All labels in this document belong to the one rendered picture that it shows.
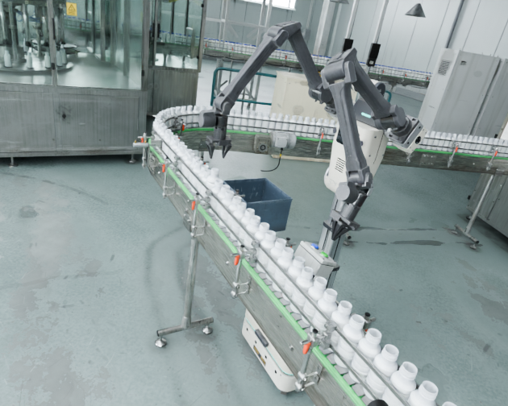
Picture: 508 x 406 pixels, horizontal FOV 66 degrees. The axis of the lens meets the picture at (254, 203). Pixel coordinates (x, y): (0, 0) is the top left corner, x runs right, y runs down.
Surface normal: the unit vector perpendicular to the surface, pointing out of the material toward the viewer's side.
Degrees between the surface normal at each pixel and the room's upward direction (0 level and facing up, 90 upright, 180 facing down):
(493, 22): 90
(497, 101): 90
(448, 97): 90
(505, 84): 90
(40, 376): 0
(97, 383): 0
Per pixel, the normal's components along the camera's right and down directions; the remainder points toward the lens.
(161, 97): 0.48, 0.45
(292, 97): 0.19, 0.46
